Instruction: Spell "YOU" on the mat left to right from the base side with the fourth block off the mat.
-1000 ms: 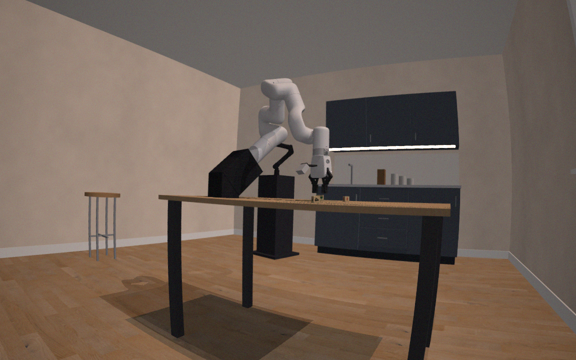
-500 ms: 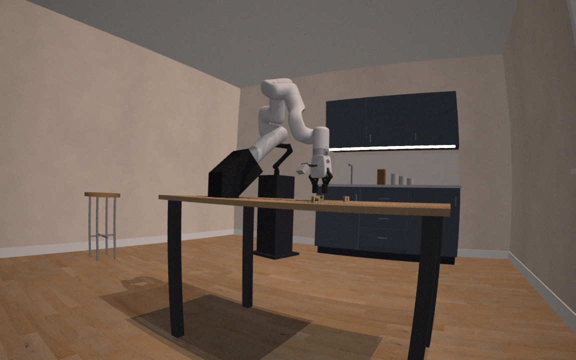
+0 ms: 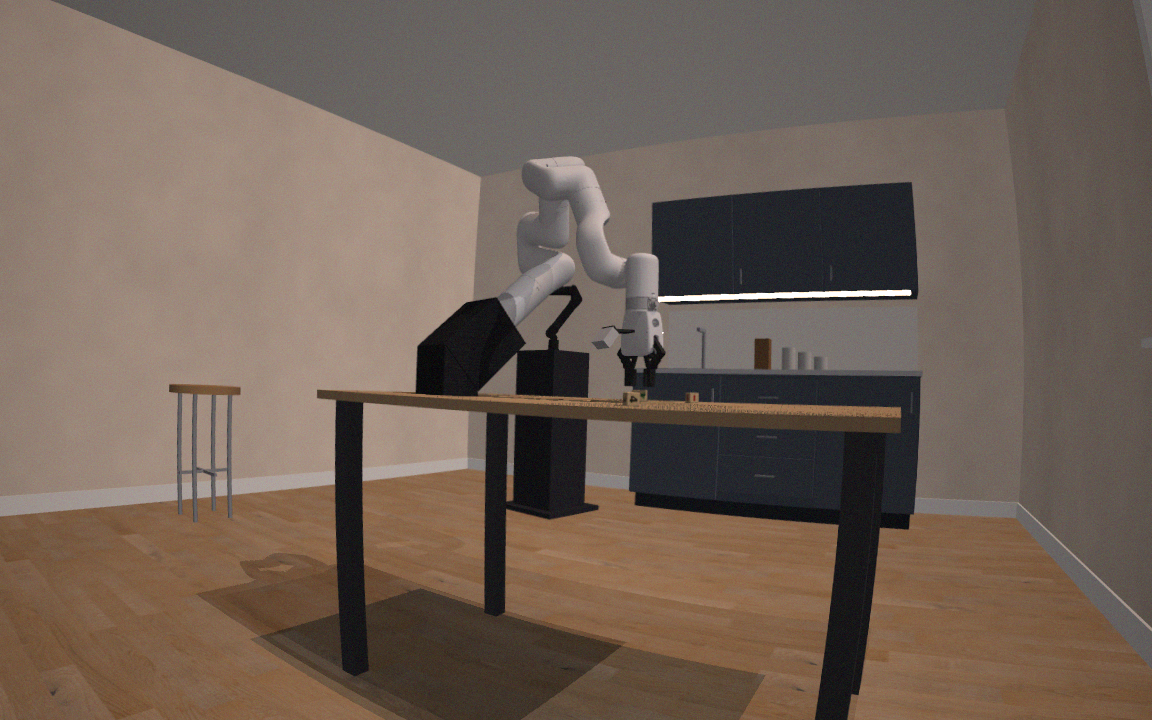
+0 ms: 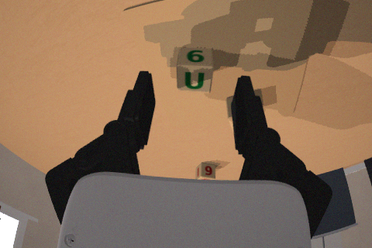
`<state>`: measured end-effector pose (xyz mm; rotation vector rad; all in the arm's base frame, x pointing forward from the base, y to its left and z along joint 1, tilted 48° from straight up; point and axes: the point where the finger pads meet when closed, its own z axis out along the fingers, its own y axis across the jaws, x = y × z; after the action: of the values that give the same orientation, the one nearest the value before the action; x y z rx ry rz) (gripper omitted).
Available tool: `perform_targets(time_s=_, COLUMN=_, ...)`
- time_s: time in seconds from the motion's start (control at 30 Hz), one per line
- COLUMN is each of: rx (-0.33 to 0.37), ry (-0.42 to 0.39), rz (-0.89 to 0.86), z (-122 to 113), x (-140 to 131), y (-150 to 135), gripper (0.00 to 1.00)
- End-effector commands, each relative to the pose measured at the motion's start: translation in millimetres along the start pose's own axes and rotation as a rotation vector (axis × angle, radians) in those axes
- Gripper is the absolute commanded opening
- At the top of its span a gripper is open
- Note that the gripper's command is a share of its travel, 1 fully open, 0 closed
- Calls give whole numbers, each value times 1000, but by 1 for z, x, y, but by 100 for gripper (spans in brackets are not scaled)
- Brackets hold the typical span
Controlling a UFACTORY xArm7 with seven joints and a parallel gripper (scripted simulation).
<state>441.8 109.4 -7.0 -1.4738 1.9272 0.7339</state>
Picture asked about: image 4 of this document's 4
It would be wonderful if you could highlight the cream letter block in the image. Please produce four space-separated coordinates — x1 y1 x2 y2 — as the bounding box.
195 163 215 180
176 47 214 93
226 97 233 130

